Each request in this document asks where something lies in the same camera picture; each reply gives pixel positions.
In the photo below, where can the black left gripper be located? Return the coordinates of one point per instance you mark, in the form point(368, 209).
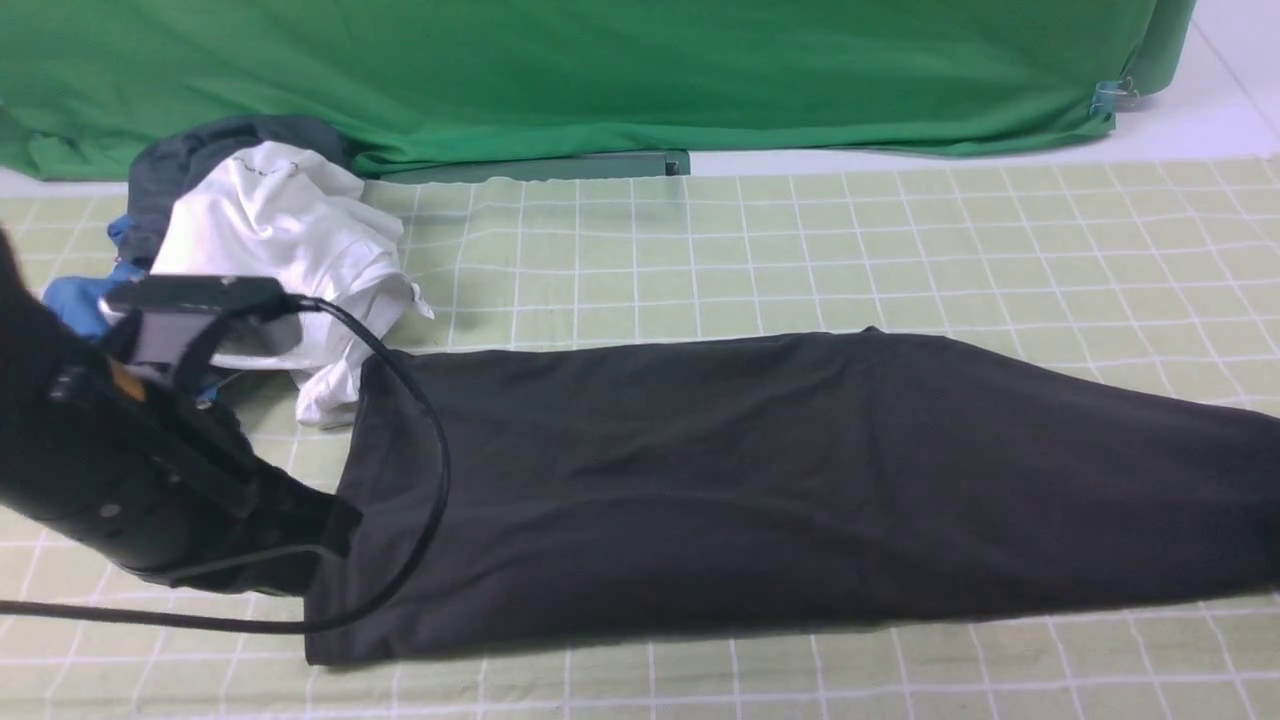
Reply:
point(169, 490)

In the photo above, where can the blue crumpled garment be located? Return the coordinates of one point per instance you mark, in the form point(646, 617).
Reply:
point(76, 301)

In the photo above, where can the green metal base bar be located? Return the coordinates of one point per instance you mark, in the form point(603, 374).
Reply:
point(590, 167)

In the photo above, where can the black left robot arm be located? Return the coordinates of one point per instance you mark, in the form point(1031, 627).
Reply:
point(37, 435)

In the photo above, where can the light green checkered tablecloth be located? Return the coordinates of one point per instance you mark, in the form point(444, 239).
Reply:
point(1159, 276)

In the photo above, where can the white crumpled shirt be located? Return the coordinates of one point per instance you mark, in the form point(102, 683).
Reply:
point(289, 214)

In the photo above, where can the blue binder clip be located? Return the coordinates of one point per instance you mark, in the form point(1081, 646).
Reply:
point(1112, 97)

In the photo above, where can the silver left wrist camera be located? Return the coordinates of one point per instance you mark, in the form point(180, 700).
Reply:
point(170, 327)

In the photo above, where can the green backdrop cloth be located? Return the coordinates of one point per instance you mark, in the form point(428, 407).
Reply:
point(410, 84)

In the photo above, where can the dark gray long-sleeved shirt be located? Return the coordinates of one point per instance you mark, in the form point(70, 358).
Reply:
point(786, 483)

